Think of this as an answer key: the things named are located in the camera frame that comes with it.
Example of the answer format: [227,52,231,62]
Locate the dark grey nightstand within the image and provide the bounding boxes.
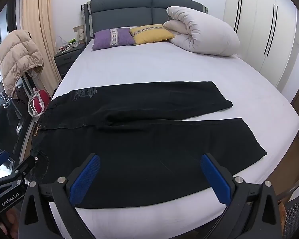
[53,43,86,80]

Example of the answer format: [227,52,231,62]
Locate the purple pillow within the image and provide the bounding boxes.
[92,28,136,51]

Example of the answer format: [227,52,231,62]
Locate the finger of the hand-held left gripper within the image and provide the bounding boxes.
[0,151,14,178]
[11,156,38,180]

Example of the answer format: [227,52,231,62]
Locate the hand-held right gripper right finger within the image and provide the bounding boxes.
[200,153,282,239]

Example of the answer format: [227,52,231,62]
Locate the yellow pillow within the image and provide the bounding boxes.
[130,24,175,46]

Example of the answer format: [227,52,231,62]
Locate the person's left hand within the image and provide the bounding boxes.
[0,210,20,239]

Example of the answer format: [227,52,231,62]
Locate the grey mesh chair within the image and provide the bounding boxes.
[281,194,299,239]

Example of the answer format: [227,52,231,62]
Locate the folded white duvet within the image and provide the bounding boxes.
[163,6,241,56]

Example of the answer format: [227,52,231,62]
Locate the white wardrobe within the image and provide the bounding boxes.
[223,0,299,97]

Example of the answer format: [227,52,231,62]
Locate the grey padded headboard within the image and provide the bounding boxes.
[81,0,209,44]

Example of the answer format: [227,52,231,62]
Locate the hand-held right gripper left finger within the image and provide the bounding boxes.
[19,153,101,239]

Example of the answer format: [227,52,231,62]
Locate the bed with white sheet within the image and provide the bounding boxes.
[50,38,299,239]

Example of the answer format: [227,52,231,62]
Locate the beige curtain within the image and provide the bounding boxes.
[21,0,63,85]

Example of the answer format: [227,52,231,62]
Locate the white wire basket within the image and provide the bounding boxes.
[58,42,80,51]

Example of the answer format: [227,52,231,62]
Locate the beige puffer jacket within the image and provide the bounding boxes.
[0,29,45,97]

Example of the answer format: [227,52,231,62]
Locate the red bag with white cord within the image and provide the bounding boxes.
[27,88,49,117]

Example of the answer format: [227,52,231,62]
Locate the black pants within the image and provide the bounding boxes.
[30,81,268,209]

